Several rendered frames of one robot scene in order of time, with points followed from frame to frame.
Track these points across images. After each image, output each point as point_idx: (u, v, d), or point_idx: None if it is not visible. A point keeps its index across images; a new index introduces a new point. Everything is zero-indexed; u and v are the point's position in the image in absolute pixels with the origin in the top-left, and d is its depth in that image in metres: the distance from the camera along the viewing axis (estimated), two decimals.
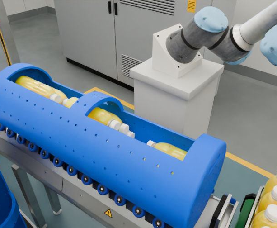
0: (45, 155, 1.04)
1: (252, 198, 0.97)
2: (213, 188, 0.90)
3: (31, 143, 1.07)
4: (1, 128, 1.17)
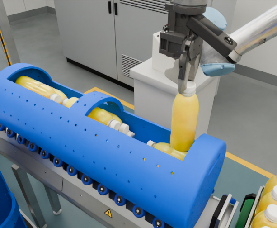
0: (45, 155, 1.04)
1: (252, 198, 0.97)
2: (213, 188, 0.90)
3: (31, 143, 1.07)
4: (1, 128, 1.17)
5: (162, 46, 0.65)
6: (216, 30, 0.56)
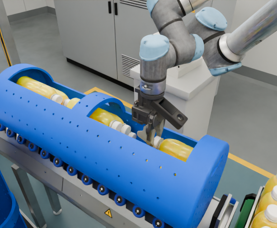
0: (44, 156, 1.04)
1: (252, 198, 0.97)
2: None
3: (32, 143, 1.07)
4: (1, 128, 1.17)
5: None
6: (171, 109, 0.76)
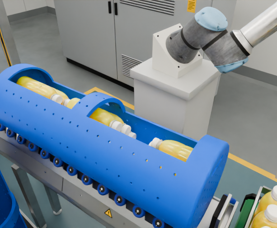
0: (44, 156, 1.04)
1: (252, 198, 0.97)
2: None
3: (32, 143, 1.07)
4: (1, 128, 1.17)
5: None
6: None
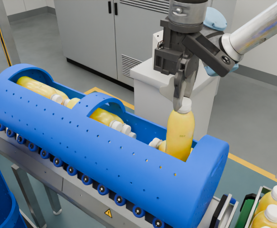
0: (44, 156, 1.04)
1: (252, 198, 0.97)
2: None
3: (32, 143, 1.07)
4: (1, 128, 1.17)
5: (157, 63, 0.62)
6: (213, 49, 0.54)
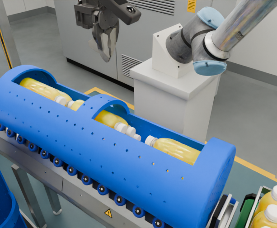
0: (42, 155, 1.04)
1: (252, 198, 0.97)
2: None
3: (33, 145, 1.07)
4: (1, 128, 1.17)
5: (80, 19, 0.69)
6: (120, 0, 0.60)
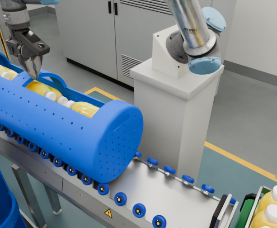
0: (45, 152, 1.04)
1: (252, 198, 0.97)
2: (213, 188, 0.90)
3: (30, 145, 1.08)
4: None
5: None
6: (34, 39, 0.87)
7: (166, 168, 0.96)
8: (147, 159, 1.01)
